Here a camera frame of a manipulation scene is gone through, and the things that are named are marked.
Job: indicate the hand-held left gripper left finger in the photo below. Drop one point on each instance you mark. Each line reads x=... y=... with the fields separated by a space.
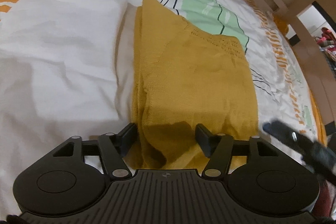
x=129 y=134

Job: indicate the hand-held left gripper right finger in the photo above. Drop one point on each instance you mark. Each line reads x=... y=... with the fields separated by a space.
x=203 y=136

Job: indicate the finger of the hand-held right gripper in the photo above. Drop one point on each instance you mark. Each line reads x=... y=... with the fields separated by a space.
x=270 y=127

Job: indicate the yellow knit sweater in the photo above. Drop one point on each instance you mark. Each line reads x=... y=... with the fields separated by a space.
x=189 y=77

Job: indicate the pile of colourful clothes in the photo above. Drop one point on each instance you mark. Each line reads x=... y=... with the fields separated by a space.
x=326 y=41

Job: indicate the dark red cloth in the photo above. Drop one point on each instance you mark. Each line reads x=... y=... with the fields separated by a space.
x=327 y=200

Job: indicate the white printed bed sheet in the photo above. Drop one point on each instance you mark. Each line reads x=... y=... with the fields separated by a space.
x=65 y=43

